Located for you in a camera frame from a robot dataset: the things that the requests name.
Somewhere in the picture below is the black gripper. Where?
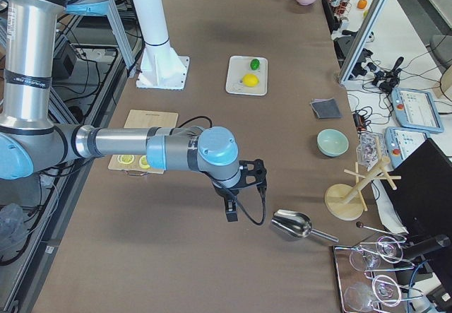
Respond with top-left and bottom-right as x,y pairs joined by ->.
212,181 -> 239,222

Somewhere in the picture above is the yellow lemon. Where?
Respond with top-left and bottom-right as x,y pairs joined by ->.
241,73 -> 259,88

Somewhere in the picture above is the green lime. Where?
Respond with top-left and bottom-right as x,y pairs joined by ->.
249,58 -> 261,71

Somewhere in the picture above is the cream rabbit print tray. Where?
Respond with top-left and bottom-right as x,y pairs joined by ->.
225,55 -> 268,96

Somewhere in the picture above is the metal scoop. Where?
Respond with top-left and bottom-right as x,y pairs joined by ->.
271,209 -> 339,243

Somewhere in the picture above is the lemon slice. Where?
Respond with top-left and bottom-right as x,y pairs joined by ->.
138,155 -> 150,170
117,154 -> 135,165

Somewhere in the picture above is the wooden mug tree stand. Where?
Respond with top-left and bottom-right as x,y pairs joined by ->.
324,137 -> 401,220

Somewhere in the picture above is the pale green bowl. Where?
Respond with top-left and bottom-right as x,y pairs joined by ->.
316,129 -> 349,158

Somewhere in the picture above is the wooden cutting board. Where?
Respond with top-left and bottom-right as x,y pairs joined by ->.
108,110 -> 179,176

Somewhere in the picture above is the black ball tipped rod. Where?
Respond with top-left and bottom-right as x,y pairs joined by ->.
355,221 -> 403,237

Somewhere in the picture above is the grey folded cloth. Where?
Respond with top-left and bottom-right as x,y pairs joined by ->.
310,98 -> 342,119

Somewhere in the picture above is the upside down wine glass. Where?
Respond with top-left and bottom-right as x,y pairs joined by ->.
349,249 -> 381,271

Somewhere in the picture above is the clear plastic container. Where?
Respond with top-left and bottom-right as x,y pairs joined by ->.
356,132 -> 382,167

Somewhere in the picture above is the blue teach pendant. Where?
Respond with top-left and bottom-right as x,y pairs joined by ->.
391,87 -> 444,133
384,126 -> 430,167

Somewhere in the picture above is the black monitor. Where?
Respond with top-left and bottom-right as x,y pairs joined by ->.
385,138 -> 451,237

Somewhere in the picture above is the clear plastic bag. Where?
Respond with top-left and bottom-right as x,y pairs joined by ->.
1,203 -> 28,255

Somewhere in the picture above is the orange fruit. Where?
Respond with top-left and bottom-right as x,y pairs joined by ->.
357,0 -> 367,10

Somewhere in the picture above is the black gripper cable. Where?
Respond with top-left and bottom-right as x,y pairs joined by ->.
211,180 -> 268,226

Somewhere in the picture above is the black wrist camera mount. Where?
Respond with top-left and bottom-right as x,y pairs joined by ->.
234,159 -> 267,190

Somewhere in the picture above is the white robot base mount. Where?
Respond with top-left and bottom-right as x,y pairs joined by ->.
133,0 -> 190,90

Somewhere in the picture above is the black wire glass rack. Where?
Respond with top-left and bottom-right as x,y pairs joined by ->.
333,235 -> 424,312

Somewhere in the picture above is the aluminium frame post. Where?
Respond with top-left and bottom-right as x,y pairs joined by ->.
338,0 -> 387,86

